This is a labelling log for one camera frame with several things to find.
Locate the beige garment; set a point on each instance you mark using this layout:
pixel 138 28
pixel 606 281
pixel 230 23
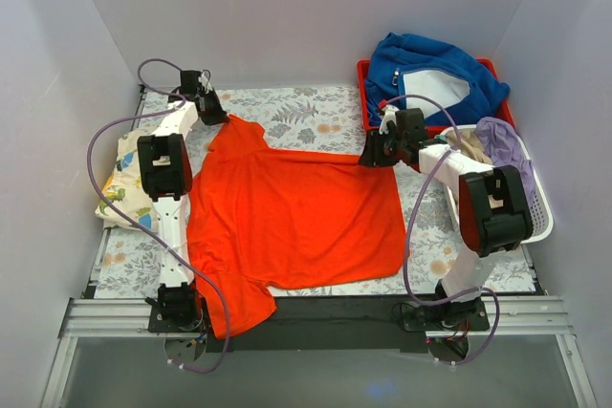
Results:
pixel 470 145

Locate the floral tablecloth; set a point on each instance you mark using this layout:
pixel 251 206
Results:
pixel 324 119

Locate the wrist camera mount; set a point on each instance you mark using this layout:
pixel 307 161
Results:
pixel 388 113
pixel 204 79

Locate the orange t shirt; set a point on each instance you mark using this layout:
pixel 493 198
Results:
pixel 263 219

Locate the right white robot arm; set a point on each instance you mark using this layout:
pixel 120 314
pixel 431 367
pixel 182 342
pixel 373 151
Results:
pixel 493 211

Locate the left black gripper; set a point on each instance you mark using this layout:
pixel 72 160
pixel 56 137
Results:
pixel 211 109

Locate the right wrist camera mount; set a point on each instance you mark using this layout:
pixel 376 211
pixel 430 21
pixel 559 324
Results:
pixel 388 113

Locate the aluminium frame rail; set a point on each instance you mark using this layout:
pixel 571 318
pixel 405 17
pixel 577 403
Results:
pixel 515 315

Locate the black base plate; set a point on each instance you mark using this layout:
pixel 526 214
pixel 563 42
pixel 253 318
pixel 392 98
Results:
pixel 339 323

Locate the dinosaur print folded cloth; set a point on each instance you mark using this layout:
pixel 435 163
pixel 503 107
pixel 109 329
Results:
pixel 124 186

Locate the white laundry basket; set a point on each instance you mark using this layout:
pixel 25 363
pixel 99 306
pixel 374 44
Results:
pixel 541 214

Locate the blue zip jacket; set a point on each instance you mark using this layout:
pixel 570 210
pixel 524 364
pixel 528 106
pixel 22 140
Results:
pixel 435 76

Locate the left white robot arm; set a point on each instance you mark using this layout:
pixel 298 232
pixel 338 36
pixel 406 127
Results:
pixel 167 179

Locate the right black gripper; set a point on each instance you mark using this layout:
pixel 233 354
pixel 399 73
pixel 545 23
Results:
pixel 379 149

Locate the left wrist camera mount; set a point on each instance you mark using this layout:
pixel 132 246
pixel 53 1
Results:
pixel 204 79

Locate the purple garment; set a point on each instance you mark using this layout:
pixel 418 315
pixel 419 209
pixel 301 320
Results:
pixel 502 145

